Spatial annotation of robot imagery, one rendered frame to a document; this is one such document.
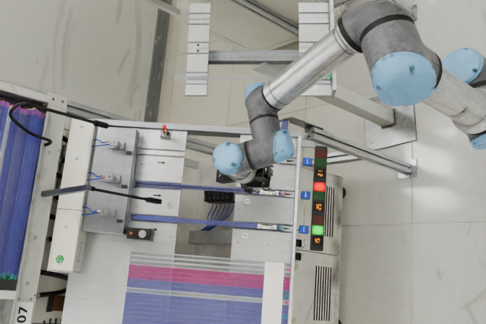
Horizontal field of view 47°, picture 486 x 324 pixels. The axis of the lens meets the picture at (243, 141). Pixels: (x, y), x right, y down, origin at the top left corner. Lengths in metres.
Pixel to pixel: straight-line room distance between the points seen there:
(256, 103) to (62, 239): 0.78
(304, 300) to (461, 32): 1.27
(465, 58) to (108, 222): 1.14
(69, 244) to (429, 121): 1.49
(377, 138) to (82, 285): 1.39
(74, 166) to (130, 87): 2.03
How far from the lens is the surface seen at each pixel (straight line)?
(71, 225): 1.84
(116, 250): 1.87
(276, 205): 1.82
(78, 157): 1.87
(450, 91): 1.28
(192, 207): 2.37
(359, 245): 2.53
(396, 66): 1.11
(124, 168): 1.84
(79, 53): 3.71
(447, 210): 2.34
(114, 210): 1.81
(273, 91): 1.36
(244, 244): 1.81
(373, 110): 2.40
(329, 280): 2.44
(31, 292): 1.82
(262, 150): 1.34
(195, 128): 1.88
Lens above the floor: 2.06
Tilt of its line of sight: 41 degrees down
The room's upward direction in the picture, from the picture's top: 72 degrees counter-clockwise
